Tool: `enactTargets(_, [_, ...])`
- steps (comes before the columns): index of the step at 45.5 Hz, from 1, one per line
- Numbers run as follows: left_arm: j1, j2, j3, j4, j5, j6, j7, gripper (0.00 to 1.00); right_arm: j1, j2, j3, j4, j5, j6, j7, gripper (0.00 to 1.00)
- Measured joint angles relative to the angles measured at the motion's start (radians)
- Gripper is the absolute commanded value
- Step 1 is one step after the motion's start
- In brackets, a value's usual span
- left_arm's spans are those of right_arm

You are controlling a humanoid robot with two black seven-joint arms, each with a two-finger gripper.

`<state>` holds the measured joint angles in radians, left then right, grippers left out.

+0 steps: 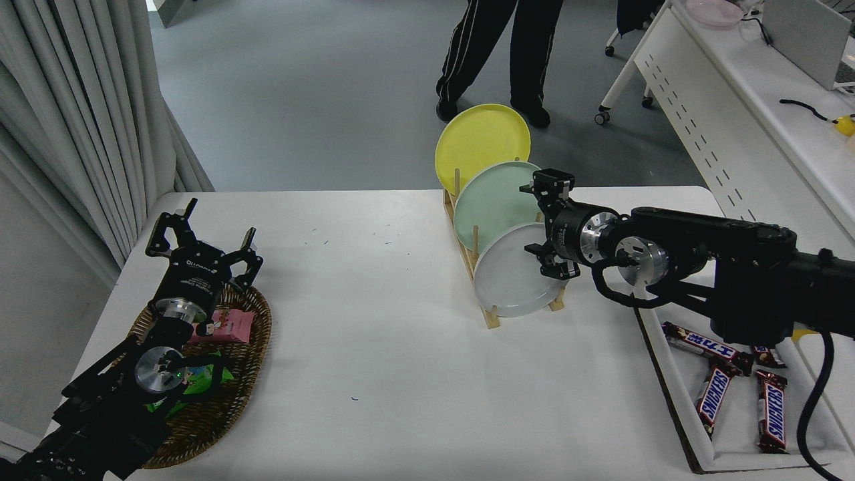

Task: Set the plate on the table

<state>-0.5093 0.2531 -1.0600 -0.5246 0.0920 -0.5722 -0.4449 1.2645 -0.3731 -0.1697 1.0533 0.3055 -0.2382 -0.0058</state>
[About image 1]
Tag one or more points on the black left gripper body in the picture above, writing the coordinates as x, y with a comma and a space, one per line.
194, 277

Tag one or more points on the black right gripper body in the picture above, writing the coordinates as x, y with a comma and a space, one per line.
566, 234

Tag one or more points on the grey plate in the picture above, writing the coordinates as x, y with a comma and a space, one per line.
511, 277

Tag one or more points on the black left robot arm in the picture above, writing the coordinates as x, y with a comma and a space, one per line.
100, 414

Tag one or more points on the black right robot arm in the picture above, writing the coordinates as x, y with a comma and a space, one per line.
735, 254

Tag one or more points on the mint green plate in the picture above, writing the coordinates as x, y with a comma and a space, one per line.
494, 200

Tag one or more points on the wooden plate rack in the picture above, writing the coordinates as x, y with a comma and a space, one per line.
492, 319

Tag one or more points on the yellow plate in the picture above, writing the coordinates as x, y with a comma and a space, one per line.
477, 137

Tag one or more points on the pink plate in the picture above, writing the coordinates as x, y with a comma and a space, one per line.
715, 12

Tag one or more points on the pink snack packet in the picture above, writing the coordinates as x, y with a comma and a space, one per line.
234, 325

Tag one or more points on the green snack packet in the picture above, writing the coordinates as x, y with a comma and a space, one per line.
200, 381

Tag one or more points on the brown wicker basket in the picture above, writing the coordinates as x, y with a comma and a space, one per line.
240, 374

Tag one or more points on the person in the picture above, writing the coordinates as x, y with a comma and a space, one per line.
534, 53

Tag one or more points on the grey curtain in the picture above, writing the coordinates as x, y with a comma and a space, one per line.
73, 120

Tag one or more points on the snack bar with Chinese print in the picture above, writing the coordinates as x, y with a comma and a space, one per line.
708, 347
768, 357

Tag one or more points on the white desk on wheels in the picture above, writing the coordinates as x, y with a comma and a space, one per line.
735, 120

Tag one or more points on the Snickers snack bar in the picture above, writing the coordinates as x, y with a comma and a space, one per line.
771, 411
713, 401

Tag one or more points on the white cardboard tray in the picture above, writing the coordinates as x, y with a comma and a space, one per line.
738, 414

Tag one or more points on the grey laptop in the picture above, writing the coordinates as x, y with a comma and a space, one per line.
805, 40

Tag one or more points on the small yellow object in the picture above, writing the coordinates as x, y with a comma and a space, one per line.
845, 125

